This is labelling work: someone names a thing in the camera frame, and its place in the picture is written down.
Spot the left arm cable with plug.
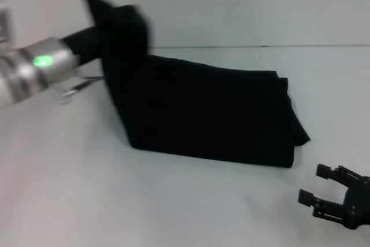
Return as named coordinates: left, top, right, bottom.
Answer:
left=51, top=75, right=105, bottom=105

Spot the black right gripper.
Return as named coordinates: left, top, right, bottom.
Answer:
left=298, top=164, right=370, bottom=230

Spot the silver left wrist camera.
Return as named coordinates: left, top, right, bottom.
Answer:
left=0, top=0, right=17, bottom=47

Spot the black shirt with FREE print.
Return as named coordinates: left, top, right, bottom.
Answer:
left=82, top=0, right=312, bottom=169

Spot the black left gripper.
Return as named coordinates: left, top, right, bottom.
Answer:
left=60, top=25, right=105, bottom=65

